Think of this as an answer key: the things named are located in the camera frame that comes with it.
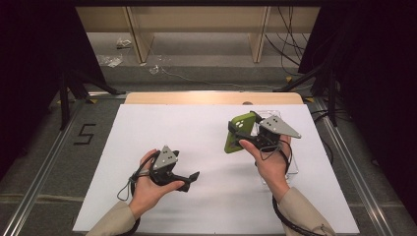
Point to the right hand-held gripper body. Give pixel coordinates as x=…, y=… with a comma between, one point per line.
x=278, y=126

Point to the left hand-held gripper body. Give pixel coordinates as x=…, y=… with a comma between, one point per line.
x=165, y=159

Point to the green cartoon phone case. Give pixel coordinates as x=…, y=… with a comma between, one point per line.
x=244, y=123

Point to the clear plastic slotted tray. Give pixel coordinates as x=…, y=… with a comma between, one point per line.
x=293, y=167

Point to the person's left hand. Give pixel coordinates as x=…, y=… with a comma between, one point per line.
x=147, y=196

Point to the person's right hand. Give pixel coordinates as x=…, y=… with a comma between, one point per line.
x=273, y=170

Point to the grey table grommet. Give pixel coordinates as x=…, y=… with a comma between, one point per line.
x=247, y=103

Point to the white table sheet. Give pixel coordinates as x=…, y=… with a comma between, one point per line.
x=203, y=147

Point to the black metal stand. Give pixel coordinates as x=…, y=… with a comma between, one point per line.
x=332, y=98
x=64, y=105

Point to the tiny clear plastic scrap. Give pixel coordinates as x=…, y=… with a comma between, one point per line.
x=154, y=69

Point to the dark curtain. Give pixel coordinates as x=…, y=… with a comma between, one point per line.
x=377, y=82
x=29, y=65

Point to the large crumpled plastic wrapper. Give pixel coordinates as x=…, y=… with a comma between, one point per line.
x=111, y=61

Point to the light wooden shelf unit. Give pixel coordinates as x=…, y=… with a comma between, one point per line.
x=196, y=19

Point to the small crumpled plastic wrapper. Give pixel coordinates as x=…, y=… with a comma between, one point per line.
x=123, y=43

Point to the long metal floor rail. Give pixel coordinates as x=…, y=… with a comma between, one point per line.
x=354, y=170
x=42, y=170

